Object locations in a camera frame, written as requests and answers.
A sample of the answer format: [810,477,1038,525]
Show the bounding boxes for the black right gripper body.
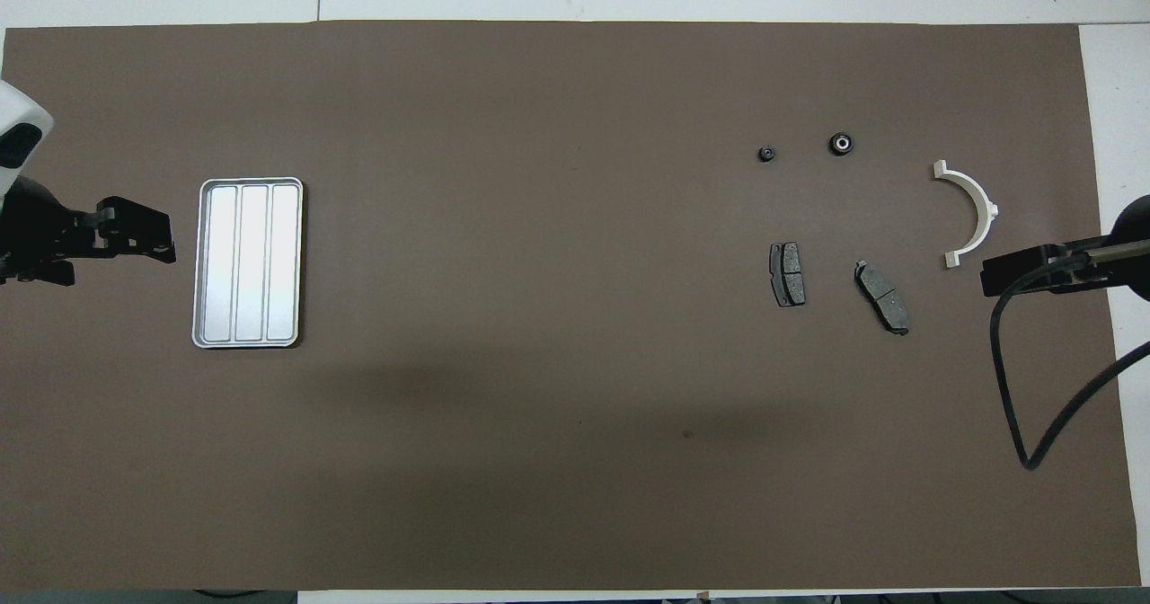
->
[1083,195,1150,304]

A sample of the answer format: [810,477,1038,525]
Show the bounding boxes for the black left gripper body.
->
[0,177,102,286]

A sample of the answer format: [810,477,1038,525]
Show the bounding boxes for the silver metal tray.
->
[190,176,305,350]

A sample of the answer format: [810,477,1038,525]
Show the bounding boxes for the long curved brake pad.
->
[854,260,911,336]

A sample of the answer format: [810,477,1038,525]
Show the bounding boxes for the short rectangular brake pad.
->
[769,242,807,308]

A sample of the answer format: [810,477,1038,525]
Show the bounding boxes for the brown table mat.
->
[0,20,1142,592]

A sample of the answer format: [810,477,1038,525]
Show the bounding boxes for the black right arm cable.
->
[988,249,1150,471]

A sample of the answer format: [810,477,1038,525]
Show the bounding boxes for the white curved plastic bracket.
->
[932,160,1000,271]

